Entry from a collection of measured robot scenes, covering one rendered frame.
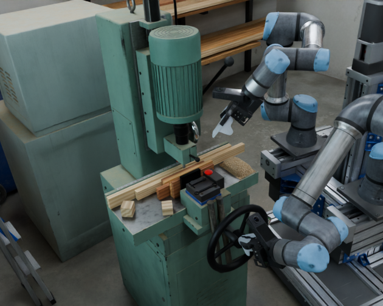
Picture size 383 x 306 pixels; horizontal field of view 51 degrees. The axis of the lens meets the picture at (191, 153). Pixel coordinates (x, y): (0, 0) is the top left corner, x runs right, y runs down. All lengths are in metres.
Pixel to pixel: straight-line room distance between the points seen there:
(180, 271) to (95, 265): 1.01
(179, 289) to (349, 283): 0.91
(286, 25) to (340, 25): 3.17
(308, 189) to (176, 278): 0.74
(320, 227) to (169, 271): 0.70
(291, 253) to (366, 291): 1.12
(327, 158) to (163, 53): 0.61
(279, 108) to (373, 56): 0.48
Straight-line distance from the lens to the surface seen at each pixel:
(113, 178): 1.90
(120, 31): 1.51
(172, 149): 1.59
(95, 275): 2.58
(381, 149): 1.67
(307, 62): 1.41
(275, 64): 1.31
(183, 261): 1.69
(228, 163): 1.70
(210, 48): 4.09
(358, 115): 1.29
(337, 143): 1.28
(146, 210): 1.53
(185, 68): 1.36
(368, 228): 1.80
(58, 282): 2.62
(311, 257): 1.12
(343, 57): 4.96
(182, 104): 1.41
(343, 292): 2.21
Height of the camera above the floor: 1.88
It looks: 32 degrees down
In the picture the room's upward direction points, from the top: 3 degrees counter-clockwise
